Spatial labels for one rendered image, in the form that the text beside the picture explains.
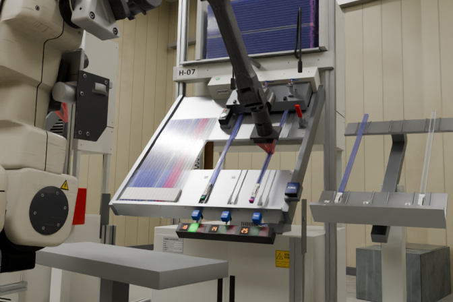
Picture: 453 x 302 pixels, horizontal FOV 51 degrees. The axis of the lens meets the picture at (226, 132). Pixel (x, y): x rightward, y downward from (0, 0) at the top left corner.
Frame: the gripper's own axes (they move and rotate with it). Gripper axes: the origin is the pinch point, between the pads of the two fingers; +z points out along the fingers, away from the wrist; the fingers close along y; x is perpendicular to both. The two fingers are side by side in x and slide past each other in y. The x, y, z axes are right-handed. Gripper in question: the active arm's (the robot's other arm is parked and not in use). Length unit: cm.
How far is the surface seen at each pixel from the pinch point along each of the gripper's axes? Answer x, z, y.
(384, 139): -257, 203, -8
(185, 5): -81, -27, 60
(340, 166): -54, 55, -10
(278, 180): 10.3, 4.4, -4.3
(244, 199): 19.6, 4.7, 5.4
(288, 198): 20.8, 1.8, -10.8
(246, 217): 25.0, 7.3, 3.7
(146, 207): 25.2, 5.5, 42.0
